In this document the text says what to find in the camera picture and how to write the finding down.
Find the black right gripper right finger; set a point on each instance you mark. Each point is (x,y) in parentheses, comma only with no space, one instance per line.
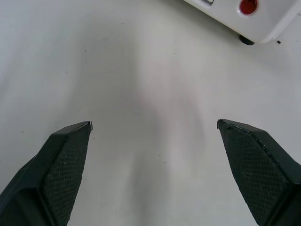
(256,169)

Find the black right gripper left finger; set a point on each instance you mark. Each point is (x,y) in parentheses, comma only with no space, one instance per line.
(54,171)

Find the black round object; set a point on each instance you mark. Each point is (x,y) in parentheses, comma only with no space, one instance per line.
(246,40)

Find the white appliance with red button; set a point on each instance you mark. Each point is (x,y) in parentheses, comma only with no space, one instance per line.
(256,20)

